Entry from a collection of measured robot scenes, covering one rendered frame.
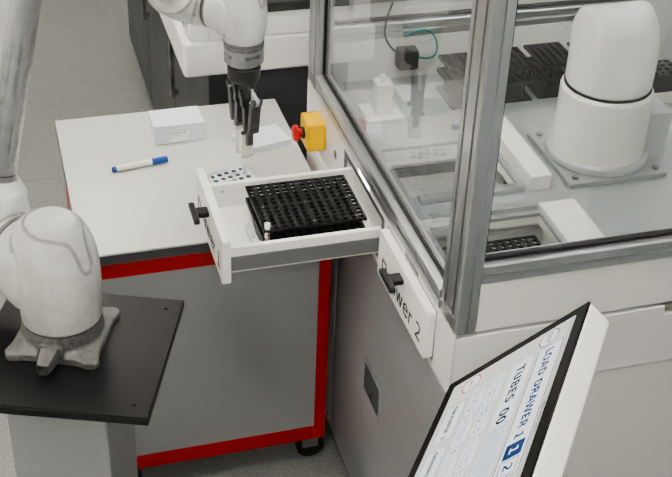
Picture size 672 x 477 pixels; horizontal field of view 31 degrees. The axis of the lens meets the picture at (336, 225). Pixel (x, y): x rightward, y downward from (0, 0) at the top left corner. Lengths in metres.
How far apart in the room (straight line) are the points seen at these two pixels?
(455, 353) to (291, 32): 1.35
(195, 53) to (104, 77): 1.84
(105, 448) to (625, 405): 1.03
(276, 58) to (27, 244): 1.26
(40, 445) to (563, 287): 1.07
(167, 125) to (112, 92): 1.92
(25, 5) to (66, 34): 3.16
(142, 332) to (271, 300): 0.51
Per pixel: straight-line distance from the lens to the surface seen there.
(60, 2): 5.79
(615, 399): 2.47
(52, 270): 2.27
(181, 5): 2.70
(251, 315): 2.89
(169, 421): 3.05
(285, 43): 3.32
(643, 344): 2.40
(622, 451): 2.59
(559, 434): 1.67
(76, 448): 2.51
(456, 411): 1.94
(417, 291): 2.31
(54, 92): 5.00
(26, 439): 2.52
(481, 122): 1.95
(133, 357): 2.39
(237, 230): 2.62
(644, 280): 2.30
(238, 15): 2.65
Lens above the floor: 2.31
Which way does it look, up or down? 34 degrees down
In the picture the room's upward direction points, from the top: 2 degrees clockwise
